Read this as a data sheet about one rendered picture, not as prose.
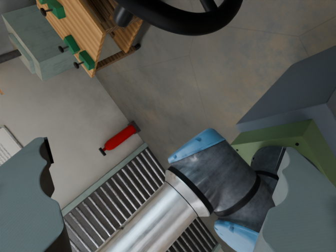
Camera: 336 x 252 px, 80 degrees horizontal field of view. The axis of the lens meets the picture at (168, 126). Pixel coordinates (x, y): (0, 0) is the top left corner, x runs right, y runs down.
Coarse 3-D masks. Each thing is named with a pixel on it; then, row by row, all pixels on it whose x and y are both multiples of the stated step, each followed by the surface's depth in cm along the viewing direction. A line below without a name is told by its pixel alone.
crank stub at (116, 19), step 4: (116, 8) 26; (120, 8) 26; (124, 8) 25; (116, 12) 26; (120, 12) 26; (124, 12) 26; (128, 12) 26; (112, 16) 28; (116, 16) 27; (120, 16) 27; (124, 16) 26; (128, 16) 26; (132, 16) 27; (116, 20) 27; (120, 20) 27; (124, 20) 27; (128, 20) 27; (116, 24) 28; (120, 24) 28; (124, 24) 28
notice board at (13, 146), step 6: (0, 132) 228; (6, 132) 231; (0, 138) 228; (6, 138) 230; (12, 138) 233; (0, 144) 227; (6, 144) 229; (12, 144) 232; (18, 144) 234; (0, 150) 226; (6, 150) 228; (12, 150) 231; (18, 150) 233; (0, 156) 225; (6, 156) 227; (0, 162) 224
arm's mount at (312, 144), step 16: (272, 128) 63; (288, 128) 57; (304, 128) 52; (240, 144) 68; (256, 144) 63; (272, 144) 58; (288, 144) 55; (304, 144) 51; (320, 144) 54; (320, 160) 52
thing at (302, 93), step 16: (304, 64) 88; (320, 64) 76; (288, 80) 83; (304, 80) 72; (320, 80) 63; (272, 96) 78; (288, 96) 68; (304, 96) 60; (320, 96) 54; (256, 112) 73; (272, 112) 64; (288, 112) 58; (304, 112) 55; (320, 112) 52; (240, 128) 75; (256, 128) 70; (320, 128) 54
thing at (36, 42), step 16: (16, 16) 173; (32, 16) 179; (16, 32) 171; (32, 32) 177; (48, 32) 183; (16, 48) 187; (32, 48) 175; (48, 48) 181; (32, 64) 192; (48, 64) 189; (64, 64) 210
